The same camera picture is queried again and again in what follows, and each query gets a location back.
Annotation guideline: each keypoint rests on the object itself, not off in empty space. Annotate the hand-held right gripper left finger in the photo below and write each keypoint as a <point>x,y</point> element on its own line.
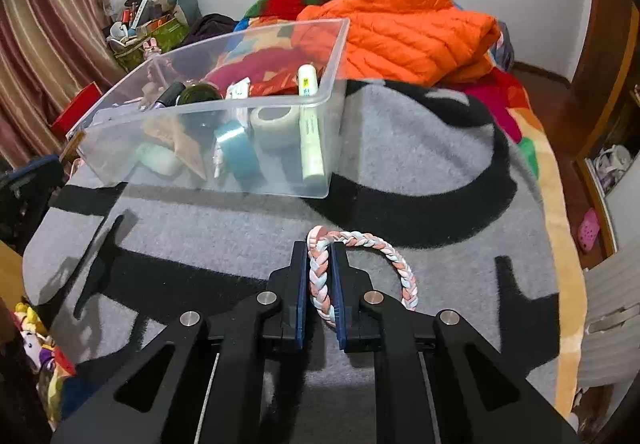
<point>301,299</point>

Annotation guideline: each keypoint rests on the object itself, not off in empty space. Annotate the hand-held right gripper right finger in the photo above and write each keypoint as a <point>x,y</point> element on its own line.
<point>337,304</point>

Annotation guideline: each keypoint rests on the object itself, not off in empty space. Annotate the pale green white tube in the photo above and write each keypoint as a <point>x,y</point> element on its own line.
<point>311,143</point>

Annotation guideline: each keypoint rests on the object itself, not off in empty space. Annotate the teal blue small box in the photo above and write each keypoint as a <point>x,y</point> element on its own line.
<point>240,151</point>

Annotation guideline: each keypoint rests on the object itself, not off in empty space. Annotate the tan cardboard box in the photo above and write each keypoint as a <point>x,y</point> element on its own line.
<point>175,138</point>

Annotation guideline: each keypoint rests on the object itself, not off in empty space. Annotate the white printed ointment tube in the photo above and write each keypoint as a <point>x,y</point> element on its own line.
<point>239,88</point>

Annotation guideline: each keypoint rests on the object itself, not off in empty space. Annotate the clear plastic storage box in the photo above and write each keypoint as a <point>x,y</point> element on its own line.
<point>125,163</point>

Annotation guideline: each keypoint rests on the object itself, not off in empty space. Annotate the grey black patterned blanket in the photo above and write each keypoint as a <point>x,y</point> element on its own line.
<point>425,163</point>

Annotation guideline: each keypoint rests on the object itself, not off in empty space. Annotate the white tape roll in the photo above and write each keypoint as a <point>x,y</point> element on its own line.
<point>272,128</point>

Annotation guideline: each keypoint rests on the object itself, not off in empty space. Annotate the pale mint green packet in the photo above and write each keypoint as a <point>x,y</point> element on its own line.
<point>157,158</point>

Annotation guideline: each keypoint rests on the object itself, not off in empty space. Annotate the red foil packet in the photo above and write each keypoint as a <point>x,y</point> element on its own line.
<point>275,83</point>

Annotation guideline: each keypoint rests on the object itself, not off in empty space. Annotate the dark green glass bottle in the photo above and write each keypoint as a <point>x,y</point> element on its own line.
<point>200,94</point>

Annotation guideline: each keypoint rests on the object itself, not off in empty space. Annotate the purple black cosmetic tube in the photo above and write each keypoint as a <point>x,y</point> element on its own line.
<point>170,96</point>

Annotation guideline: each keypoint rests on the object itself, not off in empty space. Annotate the pink clog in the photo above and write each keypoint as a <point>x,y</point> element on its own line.
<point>589,231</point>

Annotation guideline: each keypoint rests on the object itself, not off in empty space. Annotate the colourful patchwork blanket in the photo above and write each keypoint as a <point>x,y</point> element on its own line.
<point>510,98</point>

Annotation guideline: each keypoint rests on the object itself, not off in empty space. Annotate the colourful plush toys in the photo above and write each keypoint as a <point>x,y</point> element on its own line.
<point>37,349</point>

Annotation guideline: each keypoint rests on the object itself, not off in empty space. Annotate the white plastic chair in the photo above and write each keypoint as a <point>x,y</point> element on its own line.
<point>610,324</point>

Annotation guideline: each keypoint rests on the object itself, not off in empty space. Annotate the brown labelled small tube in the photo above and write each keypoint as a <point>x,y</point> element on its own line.
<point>71,146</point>

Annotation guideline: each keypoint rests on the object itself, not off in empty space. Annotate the orange puffer jacket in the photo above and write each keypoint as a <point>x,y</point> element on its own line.
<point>400,33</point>

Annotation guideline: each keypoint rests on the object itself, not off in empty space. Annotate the dark maroon clothing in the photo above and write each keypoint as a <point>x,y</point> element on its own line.
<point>212,28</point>

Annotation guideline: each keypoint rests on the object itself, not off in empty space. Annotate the dark bag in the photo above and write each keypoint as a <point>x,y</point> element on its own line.
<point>30,204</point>

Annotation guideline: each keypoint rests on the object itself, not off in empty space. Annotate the red box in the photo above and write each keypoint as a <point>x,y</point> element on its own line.
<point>75,111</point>

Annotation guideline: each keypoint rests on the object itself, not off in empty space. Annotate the bunny topped blue bottle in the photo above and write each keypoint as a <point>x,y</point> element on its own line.
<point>150,46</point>

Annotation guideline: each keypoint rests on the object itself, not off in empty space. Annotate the green patterned bag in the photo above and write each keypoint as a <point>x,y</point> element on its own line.
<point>172,33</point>

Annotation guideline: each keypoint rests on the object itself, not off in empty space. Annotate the dark blue pillow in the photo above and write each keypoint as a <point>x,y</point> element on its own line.
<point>505,46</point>

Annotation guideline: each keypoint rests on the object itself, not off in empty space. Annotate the white shoes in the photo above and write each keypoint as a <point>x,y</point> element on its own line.
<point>612,163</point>

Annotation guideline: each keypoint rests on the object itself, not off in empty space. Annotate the wooden door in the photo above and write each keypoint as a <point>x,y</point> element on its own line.
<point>605,48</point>

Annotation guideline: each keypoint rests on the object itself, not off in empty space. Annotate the striped pink beige curtain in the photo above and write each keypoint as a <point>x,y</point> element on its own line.
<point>45,23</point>

